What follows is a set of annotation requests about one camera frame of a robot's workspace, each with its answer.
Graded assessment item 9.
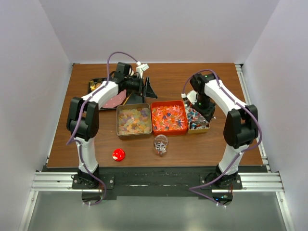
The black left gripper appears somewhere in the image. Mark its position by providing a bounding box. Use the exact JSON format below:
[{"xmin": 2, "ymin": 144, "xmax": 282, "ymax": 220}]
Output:
[{"xmin": 124, "ymin": 76, "xmax": 157, "ymax": 99}]

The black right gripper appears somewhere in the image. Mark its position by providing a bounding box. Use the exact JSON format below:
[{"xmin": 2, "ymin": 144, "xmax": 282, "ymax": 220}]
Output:
[{"xmin": 191, "ymin": 93, "xmax": 217, "ymax": 122}]

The gold tin of lollipops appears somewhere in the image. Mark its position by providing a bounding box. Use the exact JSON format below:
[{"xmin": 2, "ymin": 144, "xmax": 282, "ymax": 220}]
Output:
[{"xmin": 184, "ymin": 102, "xmax": 210, "ymax": 134}]

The brown tin of gummies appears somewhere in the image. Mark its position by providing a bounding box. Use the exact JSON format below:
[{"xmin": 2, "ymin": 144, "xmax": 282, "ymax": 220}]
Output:
[{"xmin": 116, "ymin": 103, "xmax": 153, "ymax": 140}]

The orange tin of lollipops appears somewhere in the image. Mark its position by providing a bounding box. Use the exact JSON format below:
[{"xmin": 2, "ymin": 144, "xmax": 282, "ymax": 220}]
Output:
[{"xmin": 151, "ymin": 101, "xmax": 188, "ymax": 136}]

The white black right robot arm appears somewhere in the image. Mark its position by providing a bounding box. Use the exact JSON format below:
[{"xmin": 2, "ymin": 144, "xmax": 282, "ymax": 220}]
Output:
[{"xmin": 187, "ymin": 73, "xmax": 261, "ymax": 189}]

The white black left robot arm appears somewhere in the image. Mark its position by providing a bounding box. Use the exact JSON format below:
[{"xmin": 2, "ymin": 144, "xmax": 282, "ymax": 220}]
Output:
[{"xmin": 66, "ymin": 62, "xmax": 157, "ymax": 189}]

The gold knife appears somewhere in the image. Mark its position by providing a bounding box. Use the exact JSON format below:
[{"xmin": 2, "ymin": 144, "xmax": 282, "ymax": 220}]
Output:
[{"xmin": 122, "ymin": 92, "xmax": 133, "ymax": 105}]

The pink polka dot plate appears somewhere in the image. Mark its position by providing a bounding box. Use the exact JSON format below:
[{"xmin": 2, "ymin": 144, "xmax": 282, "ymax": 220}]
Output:
[{"xmin": 102, "ymin": 90, "xmax": 127, "ymax": 109}]

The gold fork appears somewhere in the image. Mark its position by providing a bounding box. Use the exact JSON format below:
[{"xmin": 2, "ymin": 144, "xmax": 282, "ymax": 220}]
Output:
[{"xmin": 89, "ymin": 80, "xmax": 96, "ymax": 91}]

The clear glass jar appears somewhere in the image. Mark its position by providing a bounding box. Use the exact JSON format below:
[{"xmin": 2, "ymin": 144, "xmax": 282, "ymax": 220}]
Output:
[{"xmin": 154, "ymin": 134, "xmax": 168, "ymax": 157}]

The red jar lid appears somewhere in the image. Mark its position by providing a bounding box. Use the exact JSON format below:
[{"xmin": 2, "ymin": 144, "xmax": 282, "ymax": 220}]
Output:
[{"xmin": 112, "ymin": 149, "xmax": 126, "ymax": 161}]

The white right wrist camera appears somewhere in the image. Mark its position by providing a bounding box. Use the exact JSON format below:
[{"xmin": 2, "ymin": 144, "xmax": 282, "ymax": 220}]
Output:
[{"xmin": 181, "ymin": 90, "xmax": 197, "ymax": 105}]

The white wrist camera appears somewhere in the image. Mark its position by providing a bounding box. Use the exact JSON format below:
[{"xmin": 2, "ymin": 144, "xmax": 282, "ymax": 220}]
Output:
[
  {"xmin": 136, "ymin": 61, "xmax": 149, "ymax": 78},
  {"xmin": 181, "ymin": 90, "xmax": 197, "ymax": 105}
]

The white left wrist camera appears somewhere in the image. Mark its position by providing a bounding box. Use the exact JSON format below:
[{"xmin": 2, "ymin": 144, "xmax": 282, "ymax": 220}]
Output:
[{"xmin": 136, "ymin": 61, "xmax": 149, "ymax": 78}]

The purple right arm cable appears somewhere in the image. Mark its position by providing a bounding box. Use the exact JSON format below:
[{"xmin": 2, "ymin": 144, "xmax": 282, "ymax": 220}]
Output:
[{"xmin": 181, "ymin": 69, "xmax": 262, "ymax": 206}]

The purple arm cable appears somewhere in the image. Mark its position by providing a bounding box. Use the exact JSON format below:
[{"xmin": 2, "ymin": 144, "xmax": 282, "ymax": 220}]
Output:
[
  {"xmin": 181, "ymin": 69, "xmax": 262, "ymax": 206},
  {"xmin": 66, "ymin": 51, "xmax": 141, "ymax": 206}
]

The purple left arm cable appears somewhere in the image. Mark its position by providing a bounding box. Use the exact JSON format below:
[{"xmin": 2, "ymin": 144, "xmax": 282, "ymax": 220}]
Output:
[{"xmin": 66, "ymin": 51, "xmax": 141, "ymax": 206}]

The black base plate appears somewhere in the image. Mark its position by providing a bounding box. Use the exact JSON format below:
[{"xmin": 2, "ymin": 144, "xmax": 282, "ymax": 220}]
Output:
[{"xmin": 71, "ymin": 167, "xmax": 243, "ymax": 202}]

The aluminium frame rail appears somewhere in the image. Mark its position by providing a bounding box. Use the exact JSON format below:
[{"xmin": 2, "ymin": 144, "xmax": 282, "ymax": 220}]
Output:
[{"xmin": 30, "ymin": 172, "xmax": 284, "ymax": 192}]

